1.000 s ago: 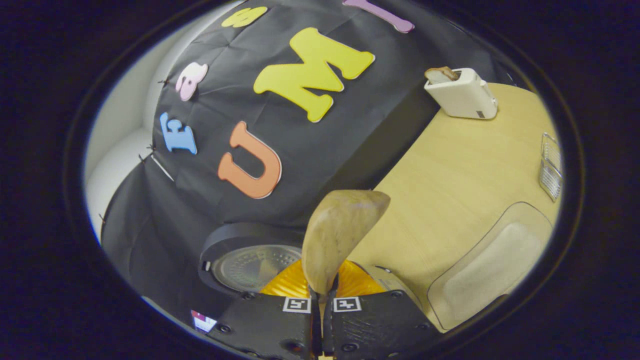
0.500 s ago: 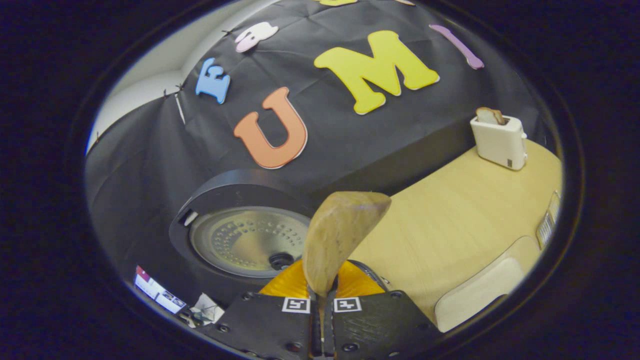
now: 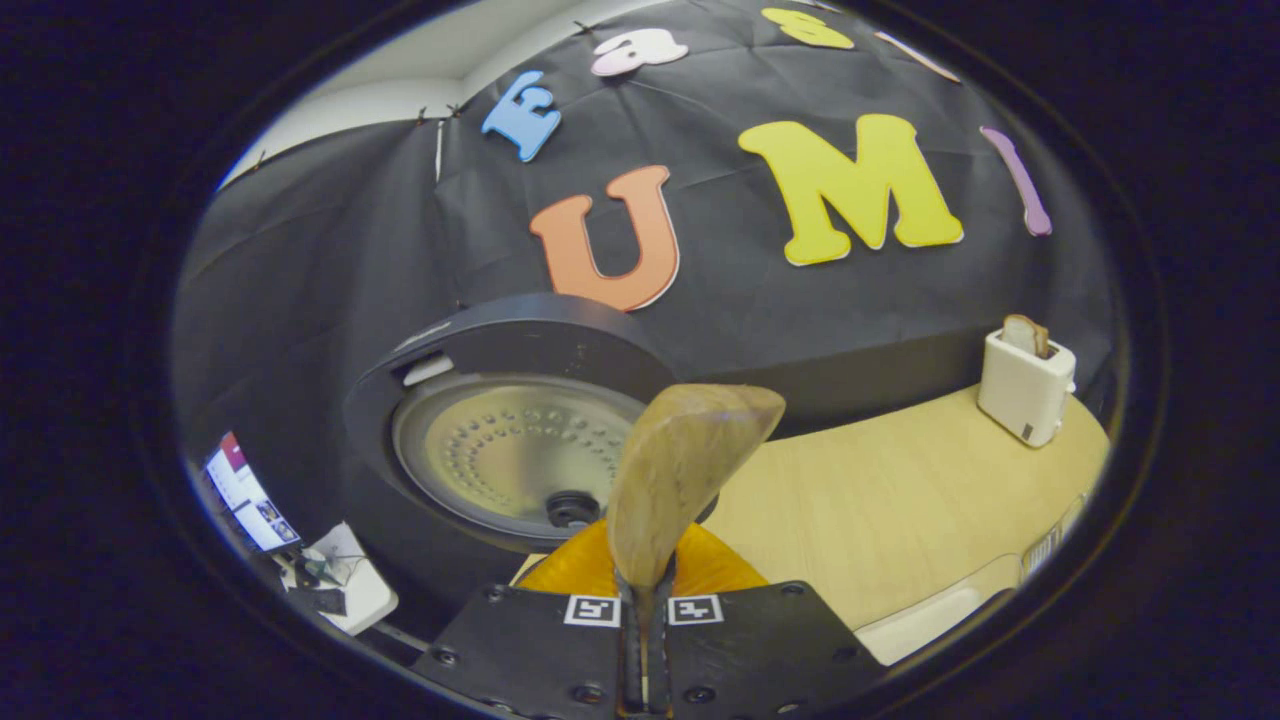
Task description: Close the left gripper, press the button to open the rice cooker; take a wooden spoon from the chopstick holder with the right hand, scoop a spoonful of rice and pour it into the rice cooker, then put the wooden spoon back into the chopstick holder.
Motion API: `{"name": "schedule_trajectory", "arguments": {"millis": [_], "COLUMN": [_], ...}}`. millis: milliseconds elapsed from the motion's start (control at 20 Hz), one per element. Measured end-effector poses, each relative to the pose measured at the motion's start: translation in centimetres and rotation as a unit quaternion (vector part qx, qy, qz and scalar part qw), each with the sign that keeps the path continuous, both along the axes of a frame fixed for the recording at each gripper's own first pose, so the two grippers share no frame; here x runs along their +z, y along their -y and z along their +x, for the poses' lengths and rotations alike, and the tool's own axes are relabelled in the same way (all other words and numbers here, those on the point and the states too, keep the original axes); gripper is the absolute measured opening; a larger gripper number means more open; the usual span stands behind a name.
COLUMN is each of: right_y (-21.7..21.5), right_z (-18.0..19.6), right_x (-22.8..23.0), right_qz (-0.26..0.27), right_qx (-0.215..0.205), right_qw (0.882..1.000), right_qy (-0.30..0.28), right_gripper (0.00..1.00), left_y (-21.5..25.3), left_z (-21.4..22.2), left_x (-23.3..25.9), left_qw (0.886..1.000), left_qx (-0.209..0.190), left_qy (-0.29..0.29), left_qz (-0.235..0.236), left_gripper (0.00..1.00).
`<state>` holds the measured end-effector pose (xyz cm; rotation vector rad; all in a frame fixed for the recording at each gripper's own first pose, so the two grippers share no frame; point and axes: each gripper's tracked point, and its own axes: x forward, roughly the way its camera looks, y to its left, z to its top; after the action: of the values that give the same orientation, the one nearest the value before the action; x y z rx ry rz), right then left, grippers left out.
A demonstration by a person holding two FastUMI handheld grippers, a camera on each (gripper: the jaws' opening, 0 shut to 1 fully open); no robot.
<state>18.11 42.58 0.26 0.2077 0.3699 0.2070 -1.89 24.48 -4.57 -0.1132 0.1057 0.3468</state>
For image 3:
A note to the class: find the black silver rice cooker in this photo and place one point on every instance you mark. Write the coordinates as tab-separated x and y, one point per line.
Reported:
500	450

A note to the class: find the computer monitor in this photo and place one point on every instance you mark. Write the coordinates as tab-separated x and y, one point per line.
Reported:
250	495

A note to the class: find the white side table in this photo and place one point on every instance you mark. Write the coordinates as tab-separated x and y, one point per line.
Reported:
365	595

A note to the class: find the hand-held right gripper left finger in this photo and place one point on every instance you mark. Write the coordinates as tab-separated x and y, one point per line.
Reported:
540	655

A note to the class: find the white toaster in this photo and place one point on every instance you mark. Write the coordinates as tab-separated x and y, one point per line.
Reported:
1025	395

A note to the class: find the pale bread slice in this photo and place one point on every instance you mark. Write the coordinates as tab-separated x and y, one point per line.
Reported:
1020	335

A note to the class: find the wooden spoon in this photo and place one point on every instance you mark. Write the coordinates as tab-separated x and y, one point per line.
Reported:
680	460

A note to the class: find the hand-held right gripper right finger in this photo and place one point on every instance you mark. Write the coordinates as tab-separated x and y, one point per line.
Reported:
760	650

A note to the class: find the black backdrop cloth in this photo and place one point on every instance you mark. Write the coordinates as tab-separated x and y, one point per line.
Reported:
320	250

